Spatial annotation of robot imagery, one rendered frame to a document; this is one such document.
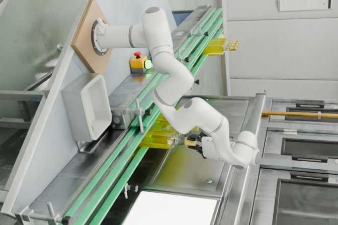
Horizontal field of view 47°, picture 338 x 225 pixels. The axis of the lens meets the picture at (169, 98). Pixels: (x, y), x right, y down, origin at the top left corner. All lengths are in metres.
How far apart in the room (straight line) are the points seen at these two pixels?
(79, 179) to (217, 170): 0.59
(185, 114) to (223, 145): 0.18
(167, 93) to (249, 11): 6.30
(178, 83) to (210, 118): 0.16
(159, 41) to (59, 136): 0.51
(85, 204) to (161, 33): 0.65
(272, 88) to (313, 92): 0.78
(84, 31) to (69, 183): 0.59
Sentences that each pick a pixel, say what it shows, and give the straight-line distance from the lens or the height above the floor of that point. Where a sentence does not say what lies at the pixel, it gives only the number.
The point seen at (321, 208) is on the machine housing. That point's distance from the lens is 1.61.
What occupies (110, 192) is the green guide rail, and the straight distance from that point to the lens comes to 1.53.
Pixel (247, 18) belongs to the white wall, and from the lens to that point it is 7.63.
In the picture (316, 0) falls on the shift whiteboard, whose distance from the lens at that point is 7.47.
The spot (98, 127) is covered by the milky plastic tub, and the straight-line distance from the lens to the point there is 1.63.
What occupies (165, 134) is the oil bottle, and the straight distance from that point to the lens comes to 1.69.
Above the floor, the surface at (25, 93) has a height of 0.28.
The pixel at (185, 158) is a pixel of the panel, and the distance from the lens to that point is 1.79.
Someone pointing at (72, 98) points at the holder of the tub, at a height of 0.79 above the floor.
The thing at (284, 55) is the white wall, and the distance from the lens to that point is 7.79.
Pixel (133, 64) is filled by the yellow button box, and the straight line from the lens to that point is 2.02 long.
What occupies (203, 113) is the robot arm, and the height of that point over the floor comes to 1.29.
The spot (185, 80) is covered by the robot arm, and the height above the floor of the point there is 1.22.
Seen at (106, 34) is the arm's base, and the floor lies 0.83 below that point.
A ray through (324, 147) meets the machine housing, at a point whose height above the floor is 1.70.
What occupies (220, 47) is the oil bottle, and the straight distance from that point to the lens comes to 2.69.
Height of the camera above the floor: 1.61
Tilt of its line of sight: 19 degrees down
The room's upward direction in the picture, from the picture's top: 92 degrees clockwise
